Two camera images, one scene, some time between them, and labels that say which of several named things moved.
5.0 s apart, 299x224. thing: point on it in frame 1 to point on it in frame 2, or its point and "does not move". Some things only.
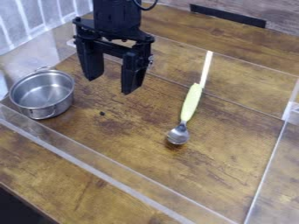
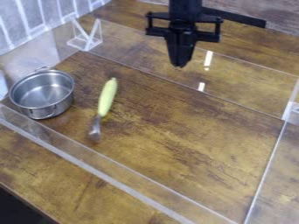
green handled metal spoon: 179,134 to 105,105
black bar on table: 228,16 does not move
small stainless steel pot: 42,93 does not move
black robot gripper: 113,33 to 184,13
